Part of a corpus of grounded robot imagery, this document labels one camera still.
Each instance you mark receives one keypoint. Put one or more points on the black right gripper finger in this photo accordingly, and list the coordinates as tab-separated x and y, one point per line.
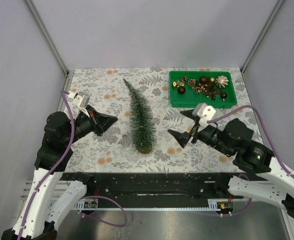
182	137
190	114

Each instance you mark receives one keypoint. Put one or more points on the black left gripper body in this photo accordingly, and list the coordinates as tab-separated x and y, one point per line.
83	126

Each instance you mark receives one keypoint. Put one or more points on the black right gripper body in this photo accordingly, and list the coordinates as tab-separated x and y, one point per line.
211	136

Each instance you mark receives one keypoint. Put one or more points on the small green christmas tree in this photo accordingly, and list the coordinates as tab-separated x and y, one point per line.
142	125

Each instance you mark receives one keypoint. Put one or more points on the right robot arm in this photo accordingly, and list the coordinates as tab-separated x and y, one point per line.
250	156

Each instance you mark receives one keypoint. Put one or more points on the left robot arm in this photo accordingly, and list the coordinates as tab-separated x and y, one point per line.
39	220

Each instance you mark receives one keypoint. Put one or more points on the green plastic tray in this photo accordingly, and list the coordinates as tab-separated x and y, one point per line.
207	93

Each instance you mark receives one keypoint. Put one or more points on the dark brown bauble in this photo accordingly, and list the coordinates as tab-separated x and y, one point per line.
181	90

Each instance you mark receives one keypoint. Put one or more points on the frosted pine cone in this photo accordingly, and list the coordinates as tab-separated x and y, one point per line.
192	83

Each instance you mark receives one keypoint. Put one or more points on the brown bauble in tray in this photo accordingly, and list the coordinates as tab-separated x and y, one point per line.
203	80

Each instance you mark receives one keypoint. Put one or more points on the small dark bauble right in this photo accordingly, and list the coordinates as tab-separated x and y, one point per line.
224	95

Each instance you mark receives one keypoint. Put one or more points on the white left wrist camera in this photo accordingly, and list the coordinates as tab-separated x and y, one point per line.
80	100

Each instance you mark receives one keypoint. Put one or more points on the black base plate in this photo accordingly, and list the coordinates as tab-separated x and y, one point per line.
150	191

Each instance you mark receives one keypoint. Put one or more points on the white slotted cable duct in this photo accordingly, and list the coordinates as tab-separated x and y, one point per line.
85	205

